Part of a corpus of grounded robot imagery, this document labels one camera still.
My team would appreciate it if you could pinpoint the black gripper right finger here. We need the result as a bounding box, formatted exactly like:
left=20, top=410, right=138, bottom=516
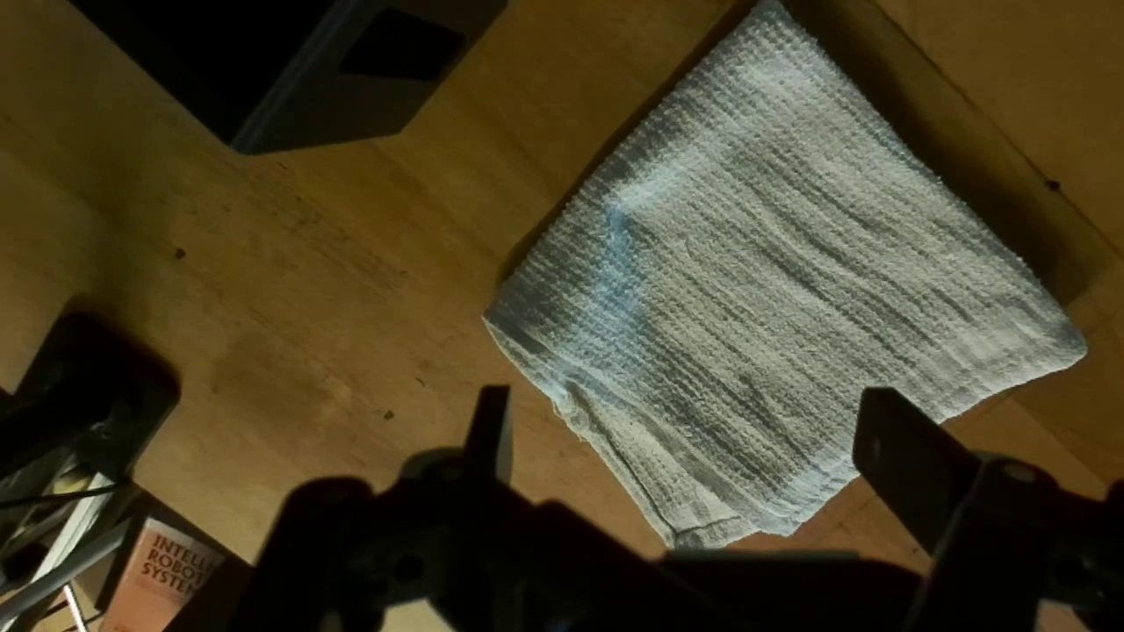
left=851, top=387, right=997, bottom=558

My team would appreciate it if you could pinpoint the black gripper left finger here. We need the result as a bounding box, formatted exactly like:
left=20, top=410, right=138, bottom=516
left=461, top=381, right=518, bottom=483

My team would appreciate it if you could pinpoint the grey cable bundle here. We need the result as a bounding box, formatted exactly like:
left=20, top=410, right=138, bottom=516
left=0, top=432, right=138, bottom=626

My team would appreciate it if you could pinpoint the red book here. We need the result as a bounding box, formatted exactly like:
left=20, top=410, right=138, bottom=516
left=100, top=514, right=231, bottom=632

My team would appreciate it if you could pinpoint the white waffle towel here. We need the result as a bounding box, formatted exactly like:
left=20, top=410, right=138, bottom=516
left=481, top=0, right=1088, bottom=554

